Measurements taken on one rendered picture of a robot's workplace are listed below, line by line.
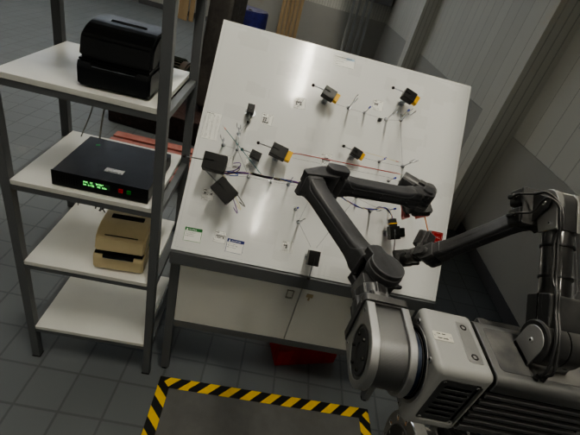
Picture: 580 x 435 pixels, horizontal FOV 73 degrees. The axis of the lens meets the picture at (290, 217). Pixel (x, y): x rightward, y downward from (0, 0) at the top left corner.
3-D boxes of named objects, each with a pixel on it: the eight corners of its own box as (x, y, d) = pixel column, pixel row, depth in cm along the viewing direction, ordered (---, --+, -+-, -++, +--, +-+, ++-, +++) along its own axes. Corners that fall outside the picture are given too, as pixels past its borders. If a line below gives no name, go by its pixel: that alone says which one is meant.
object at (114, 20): (149, 102, 131) (152, 41, 120) (75, 85, 127) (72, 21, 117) (171, 78, 156) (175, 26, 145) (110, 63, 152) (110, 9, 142)
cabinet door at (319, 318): (387, 358, 203) (419, 306, 181) (284, 340, 196) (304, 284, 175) (386, 354, 205) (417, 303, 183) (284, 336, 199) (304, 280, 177)
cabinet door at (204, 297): (283, 339, 197) (303, 283, 175) (173, 319, 190) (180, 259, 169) (283, 336, 198) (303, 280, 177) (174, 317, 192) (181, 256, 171)
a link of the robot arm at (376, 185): (316, 202, 114) (332, 170, 108) (310, 190, 118) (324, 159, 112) (424, 218, 133) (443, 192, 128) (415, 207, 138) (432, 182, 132)
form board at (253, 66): (171, 249, 164) (170, 249, 162) (223, 21, 173) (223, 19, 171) (433, 300, 178) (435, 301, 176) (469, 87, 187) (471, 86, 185)
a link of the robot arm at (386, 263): (284, 187, 113) (298, 157, 108) (323, 191, 120) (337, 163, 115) (361, 312, 83) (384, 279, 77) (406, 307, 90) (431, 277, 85)
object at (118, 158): (147, 205, 151) (148, 191, 147) (51, 185, 147) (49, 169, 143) (170, 167, 178) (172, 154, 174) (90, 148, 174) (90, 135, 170)
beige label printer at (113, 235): (142, 275, 174) (144, 242, 164) (91, 268, 171) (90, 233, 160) (159, 235, 199) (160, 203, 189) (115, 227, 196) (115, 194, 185)
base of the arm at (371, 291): (343, 340, 76) (363, 297, 70) (340, 309, 83) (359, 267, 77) (386, 349, 77) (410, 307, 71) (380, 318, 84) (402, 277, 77)
